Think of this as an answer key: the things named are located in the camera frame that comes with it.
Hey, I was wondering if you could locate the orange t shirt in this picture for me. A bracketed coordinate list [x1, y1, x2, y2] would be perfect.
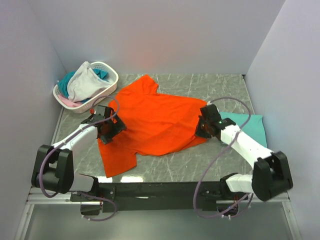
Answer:
[97, 75, 207, 178]

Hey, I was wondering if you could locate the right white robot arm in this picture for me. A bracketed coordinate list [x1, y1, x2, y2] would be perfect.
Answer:
[195, 104, 294, 202]

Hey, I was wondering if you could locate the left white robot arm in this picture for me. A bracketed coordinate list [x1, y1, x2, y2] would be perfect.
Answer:
[31, 105, 127, 201]

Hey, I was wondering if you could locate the folded teal t shirt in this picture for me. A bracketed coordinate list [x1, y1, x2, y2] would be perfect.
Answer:
[220, 111, 268, 148]

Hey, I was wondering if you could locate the pink t shirt in basket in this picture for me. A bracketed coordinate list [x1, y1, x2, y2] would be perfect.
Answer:
[57, 94, 87, 109]

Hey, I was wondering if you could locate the white t shirt in basket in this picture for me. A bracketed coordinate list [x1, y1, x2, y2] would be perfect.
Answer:
[67, 61, 114, 102]

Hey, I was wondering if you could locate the white plastic laundry basket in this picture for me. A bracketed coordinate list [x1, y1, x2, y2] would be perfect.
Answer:
[52, 61, 119, 114]

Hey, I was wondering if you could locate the teal t shirt in basket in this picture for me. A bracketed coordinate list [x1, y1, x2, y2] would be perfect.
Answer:
[57, 68, 110, 98]

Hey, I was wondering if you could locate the aluminium frame rail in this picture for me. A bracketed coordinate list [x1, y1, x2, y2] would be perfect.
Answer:
[26, 107, 292, 206]

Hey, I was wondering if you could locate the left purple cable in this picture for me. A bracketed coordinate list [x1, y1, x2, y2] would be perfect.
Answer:
[38, 94, 121, 222]

